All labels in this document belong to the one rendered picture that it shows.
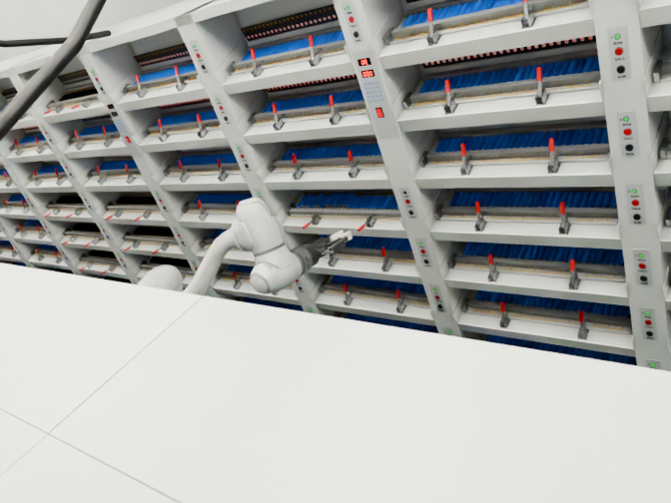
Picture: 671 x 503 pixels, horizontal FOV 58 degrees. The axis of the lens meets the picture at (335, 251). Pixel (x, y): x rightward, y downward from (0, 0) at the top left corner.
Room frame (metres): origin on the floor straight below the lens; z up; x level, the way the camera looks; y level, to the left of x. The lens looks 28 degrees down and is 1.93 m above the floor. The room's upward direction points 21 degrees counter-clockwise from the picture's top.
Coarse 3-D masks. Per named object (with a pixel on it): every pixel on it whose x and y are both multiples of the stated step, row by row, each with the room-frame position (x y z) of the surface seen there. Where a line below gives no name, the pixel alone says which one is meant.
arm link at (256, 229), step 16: (240, 208) 1.71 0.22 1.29; (256, 208) 1.69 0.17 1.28; (240, 224) 1.69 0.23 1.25; (256, 224) 1.66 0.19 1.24; (272, 224) 1.68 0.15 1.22; (224, 240) 1.73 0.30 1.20; (240, 240) 1.68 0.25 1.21; (256, 240) 1.65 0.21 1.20; (272, 240) 1.65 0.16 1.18; (208, 256) 1.75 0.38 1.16; (224, 256) 1.75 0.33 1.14; (208, 272) 1.74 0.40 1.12; (192, 288) 1.75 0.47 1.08; (208, 288) 1.76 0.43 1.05
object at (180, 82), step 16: (176, 48) 2.68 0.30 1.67; (144, 64) 2.88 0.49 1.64; (160, 64) 2.80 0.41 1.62; (176, 64) 2.71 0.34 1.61; (192, 64) 2.62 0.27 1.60; (128, 80) 2.87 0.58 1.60; (144, 80) 2.80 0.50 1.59; (160, 80) 2.65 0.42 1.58; (176, 80) 2.58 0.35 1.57; (192, 80) 2.51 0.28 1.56; (112, 96) 2.80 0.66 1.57; (128, 96) 2.80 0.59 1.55; (144, 96) 2.68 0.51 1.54; (160, 96) 2.57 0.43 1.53; (176, 96) 2.51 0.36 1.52; (192, 96) 2.45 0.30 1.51; (208, 96) 2.39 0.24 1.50
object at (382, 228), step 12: (300, 192) 2.41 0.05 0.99; (288, 204) 2.35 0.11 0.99; (276, 216) 2.29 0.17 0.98; (288, 216) 2.33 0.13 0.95; (288, 228) 2.28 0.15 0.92; (300, 228) 2.23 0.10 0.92; (312, 228) 2.19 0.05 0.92; (324, 228) 2.14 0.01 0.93; (336, 228) 2.09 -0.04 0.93; (348, 228) 2.05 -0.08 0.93; (372, 228) 1.97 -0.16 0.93; (384, 228) 1.94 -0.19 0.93; (396, 228) 1.90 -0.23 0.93
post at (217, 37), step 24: (216, 0) 2.40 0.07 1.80; (192, 24) 2.31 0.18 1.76; (216, 24) 2.37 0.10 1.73; (216, 48) 2.33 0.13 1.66; (240, 96) 2.35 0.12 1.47; (264, 96) 2.43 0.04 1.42; (264, 144) 2.36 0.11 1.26; (264, 192) 2.31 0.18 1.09; (288, 192) 2.37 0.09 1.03; (288, 240) 2.30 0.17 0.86; (312, 288) 2.31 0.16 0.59
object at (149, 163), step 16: (112, 48) 2.88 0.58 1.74; (128, 48) 2.93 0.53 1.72; (96, 64) 2.80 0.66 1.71; (112, 64) 2.85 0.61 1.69; (128, 64) 2.90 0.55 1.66; (112, 80) 2.83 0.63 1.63; (128, 112) 2.83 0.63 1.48; (144, 112) 2.88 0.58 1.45; (160, 112) 2.93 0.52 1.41; (128, 128) 2.81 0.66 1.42; (144, 160) 2.81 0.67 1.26; (160, 160) 2.85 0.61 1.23; (144, 176) 2.86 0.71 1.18; (160, 192) 2.82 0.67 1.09; (176, 192) 2.85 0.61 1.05; (160, 208) 2.87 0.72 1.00; (176, 224) 2.82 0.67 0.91; (192, 240) 2.82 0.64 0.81; (192, 256) 2.83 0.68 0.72
